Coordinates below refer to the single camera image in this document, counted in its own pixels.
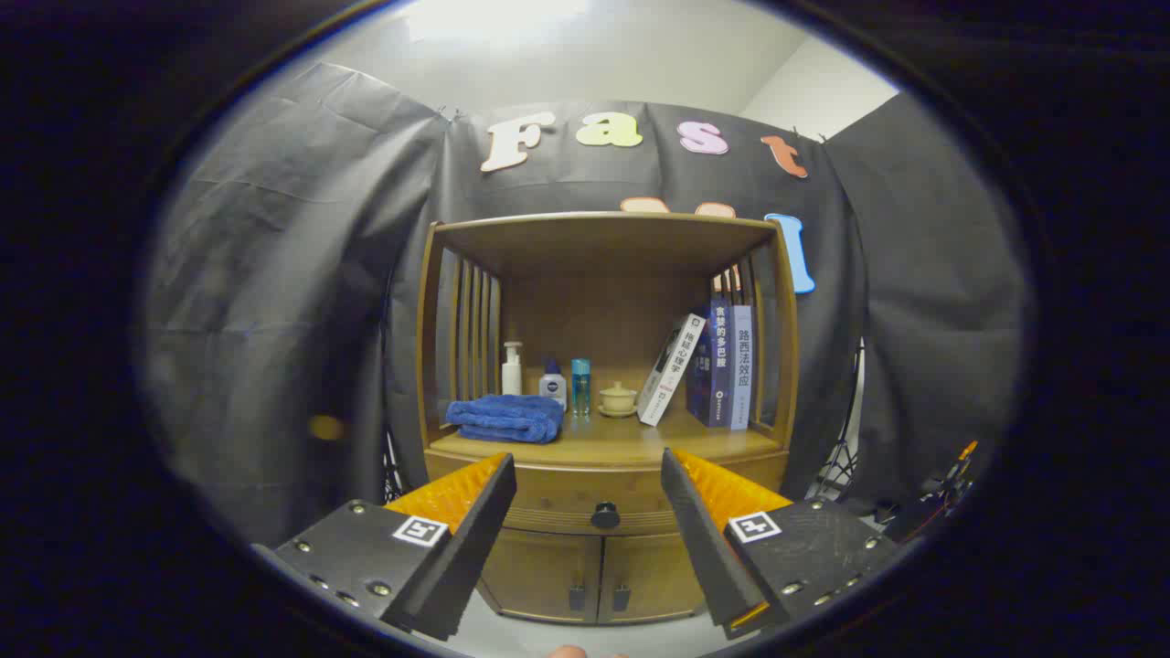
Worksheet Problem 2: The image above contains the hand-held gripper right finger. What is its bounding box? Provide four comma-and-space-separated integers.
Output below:
660, 447, 906, 641

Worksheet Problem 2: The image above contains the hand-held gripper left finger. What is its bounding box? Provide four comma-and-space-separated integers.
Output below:
272, 451, 518, 642

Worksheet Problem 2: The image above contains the wooden drawer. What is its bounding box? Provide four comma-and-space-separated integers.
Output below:
426, 450, 789, 538

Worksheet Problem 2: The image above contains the wooden cabinet door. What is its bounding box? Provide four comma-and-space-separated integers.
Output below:
599, 535, 709, 624
477, 528, 604, 624

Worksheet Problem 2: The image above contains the wooden countertop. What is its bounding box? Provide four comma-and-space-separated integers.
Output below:
428, 402, 785, 469

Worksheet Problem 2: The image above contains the wooden cabinet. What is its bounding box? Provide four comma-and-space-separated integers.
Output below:
418, 212, 801, 627

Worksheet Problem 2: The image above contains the blue folded towel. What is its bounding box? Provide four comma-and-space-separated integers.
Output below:
445, 394, 566, 445

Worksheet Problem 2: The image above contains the cream lidded teacup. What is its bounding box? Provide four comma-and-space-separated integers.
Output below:
598, 381, 639, 419

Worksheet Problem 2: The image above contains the white bottle with blue cap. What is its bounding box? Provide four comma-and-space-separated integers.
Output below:
538, 358, 569, 412

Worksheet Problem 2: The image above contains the white book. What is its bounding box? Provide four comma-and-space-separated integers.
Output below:
636, 313, 707, 428

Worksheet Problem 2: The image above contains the dark blue book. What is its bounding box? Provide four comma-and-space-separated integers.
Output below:
686, 292, 734, 429

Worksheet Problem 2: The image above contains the light purple book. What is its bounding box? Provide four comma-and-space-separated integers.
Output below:
729, 304, 753, 431

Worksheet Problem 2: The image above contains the black device with orange tip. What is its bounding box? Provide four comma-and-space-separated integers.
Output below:
882, 440, 979, 545

